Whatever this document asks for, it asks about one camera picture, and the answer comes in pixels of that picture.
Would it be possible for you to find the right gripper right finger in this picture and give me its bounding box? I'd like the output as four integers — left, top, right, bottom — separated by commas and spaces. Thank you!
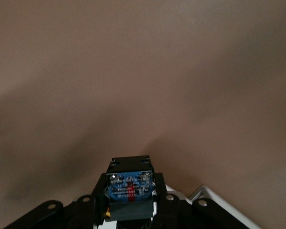
150, 173, 250, 229

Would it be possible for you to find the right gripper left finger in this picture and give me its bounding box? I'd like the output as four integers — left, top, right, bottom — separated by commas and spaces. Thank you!
2, 173, 110, 229

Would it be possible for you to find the white cabinet drawer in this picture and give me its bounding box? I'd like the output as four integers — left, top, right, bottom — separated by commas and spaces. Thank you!
92, 183, 264, 229

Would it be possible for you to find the brown table cover sheet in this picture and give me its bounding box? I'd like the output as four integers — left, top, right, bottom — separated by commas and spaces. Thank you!
0, 0, 286, 229

